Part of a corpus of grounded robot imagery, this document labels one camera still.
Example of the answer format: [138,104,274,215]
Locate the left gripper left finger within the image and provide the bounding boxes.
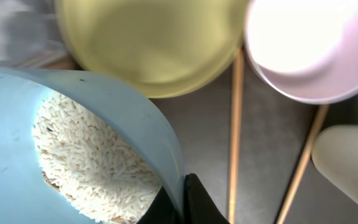
[137,187,179,224]

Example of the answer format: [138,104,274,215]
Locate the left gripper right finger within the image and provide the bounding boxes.
[184,174,229,224]

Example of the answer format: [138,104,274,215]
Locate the cooked rice leftovers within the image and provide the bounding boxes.
[32,91,162,223]

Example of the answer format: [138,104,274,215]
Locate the light blue bowl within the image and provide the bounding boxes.
[0,67,185,223]

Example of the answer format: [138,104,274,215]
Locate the pale green cup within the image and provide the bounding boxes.
[312,125,358,204]

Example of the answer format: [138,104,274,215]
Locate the pink white bowl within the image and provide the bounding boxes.
[244,1,358,105]

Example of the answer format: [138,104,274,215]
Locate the left wooden chopstick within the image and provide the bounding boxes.
[227,48,244,224]

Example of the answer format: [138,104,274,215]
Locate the wooden chopstick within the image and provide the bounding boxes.
[275,105,329,224]
[227,48,244,224]

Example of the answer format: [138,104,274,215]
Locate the right wooden chopstick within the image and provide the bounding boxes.
[275,105,329,224]

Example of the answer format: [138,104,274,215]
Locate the yellow plate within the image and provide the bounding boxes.
[55,0,248,98]

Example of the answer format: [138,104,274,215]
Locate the clear plastic bin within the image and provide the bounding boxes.
[0,0,68,67]

